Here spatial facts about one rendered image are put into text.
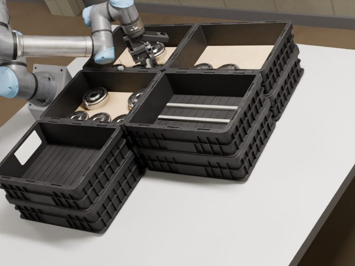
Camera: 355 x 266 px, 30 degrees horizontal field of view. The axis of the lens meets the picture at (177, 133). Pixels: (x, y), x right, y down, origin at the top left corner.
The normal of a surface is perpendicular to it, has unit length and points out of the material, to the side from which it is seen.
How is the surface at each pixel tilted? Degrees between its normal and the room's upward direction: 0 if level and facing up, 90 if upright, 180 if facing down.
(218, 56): 0
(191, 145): 90
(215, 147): 90
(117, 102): 0
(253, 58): 0
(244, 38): 90
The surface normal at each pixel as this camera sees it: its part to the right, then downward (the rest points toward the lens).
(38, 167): -0.33, -0.73
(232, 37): -0.44, 0.68
